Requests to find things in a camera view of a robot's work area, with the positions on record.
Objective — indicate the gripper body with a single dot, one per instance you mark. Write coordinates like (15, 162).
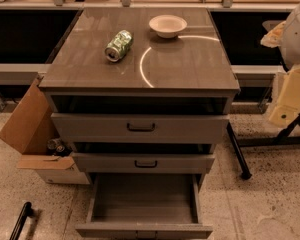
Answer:
(297, 39)

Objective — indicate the grey bottom drawer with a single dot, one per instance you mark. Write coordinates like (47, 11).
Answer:
(145, 207)

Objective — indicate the grey drawer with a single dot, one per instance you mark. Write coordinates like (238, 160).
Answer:
(145, 207)
(145, 158)
(140, 128)

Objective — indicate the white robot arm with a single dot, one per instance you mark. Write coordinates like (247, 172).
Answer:
(286, 36)

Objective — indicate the grey drawer cabinet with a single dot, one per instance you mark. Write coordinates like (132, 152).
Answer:
(185, 75)

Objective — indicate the grey middle drawer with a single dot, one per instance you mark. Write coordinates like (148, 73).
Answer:
(145, 158)

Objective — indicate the grey top drawer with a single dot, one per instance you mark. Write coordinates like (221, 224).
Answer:
(140, 128)

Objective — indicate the white bowl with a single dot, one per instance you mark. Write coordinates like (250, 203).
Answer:
(167, 26)

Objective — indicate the crushed green soda can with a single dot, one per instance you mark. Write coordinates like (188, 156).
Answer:
(119, 46)

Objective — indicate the cans inside cardboard box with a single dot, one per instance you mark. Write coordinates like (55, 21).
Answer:
(58, 147)

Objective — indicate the brown cardboard box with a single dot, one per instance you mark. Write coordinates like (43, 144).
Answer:
(28, 130)

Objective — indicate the black bar lower left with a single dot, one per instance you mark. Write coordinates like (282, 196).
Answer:
(26, 212)

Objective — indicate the black table leg frame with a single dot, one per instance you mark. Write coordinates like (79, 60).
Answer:
(283, 138)

